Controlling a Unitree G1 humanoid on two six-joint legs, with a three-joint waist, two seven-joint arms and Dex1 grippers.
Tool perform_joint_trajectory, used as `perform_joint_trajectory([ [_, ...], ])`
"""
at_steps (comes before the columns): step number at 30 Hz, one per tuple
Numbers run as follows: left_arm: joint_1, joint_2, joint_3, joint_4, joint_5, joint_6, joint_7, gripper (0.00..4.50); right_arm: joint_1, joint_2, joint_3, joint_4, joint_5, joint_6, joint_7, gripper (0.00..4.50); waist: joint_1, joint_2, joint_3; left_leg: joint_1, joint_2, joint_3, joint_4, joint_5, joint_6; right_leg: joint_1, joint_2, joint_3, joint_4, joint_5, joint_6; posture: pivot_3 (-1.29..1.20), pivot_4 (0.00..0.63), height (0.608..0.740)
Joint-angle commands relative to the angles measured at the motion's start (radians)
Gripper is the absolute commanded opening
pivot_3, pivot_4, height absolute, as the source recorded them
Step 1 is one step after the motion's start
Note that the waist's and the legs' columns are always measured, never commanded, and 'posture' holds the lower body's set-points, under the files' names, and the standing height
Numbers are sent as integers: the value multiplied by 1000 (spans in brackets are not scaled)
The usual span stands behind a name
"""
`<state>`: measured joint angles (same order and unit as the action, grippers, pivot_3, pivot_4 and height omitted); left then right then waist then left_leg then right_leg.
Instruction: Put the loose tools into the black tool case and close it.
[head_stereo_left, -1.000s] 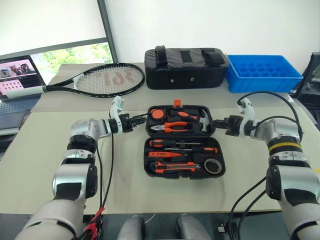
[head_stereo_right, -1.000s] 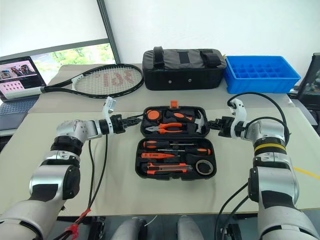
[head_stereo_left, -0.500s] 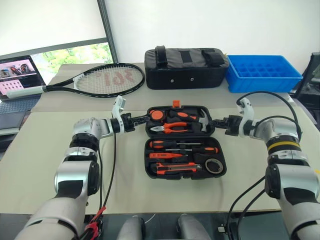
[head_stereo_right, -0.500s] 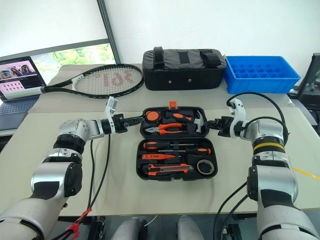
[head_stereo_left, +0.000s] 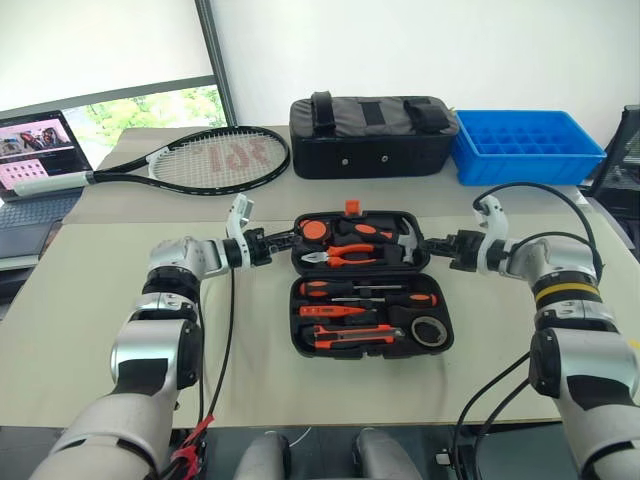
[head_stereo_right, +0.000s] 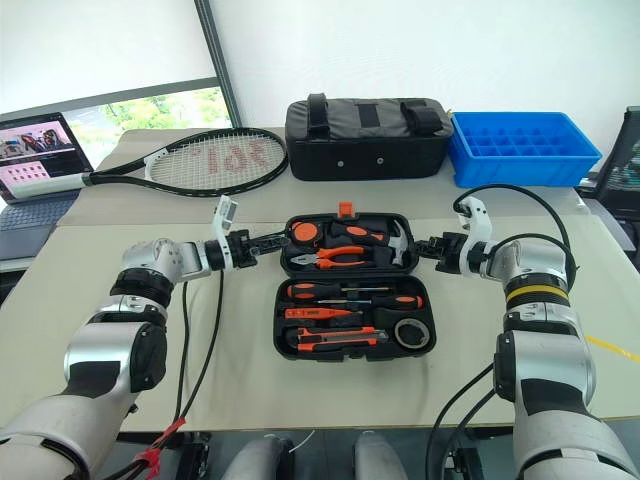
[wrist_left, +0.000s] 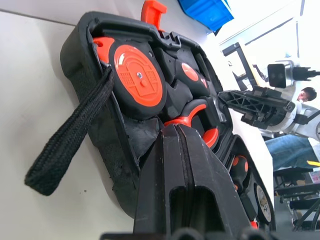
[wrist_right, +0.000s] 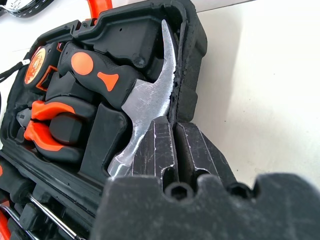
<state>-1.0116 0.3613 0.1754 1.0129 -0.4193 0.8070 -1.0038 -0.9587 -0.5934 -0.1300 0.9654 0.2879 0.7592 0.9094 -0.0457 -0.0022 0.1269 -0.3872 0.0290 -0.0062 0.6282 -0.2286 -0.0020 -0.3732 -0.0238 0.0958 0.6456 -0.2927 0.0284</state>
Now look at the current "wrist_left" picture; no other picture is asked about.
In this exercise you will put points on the seated person in jeans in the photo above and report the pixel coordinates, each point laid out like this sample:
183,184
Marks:
290,150

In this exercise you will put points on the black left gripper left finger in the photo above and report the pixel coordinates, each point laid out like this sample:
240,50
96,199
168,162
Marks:
160,175

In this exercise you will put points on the black electrical tape roll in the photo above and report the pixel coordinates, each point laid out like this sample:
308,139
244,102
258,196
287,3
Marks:
263,202

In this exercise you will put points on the black plastic tool case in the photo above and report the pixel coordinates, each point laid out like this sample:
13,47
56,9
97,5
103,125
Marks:
75,50

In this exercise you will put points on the black shelf rack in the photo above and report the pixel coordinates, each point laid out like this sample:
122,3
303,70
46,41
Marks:
295,190

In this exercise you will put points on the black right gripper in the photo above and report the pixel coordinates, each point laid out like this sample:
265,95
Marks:
270,110

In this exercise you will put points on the blue plastic compartment crate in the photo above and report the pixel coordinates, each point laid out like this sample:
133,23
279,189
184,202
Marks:
207,12

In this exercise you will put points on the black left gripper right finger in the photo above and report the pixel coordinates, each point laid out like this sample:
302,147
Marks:
212,180

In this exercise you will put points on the black metal frame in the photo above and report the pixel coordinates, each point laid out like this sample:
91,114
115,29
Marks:
240,65

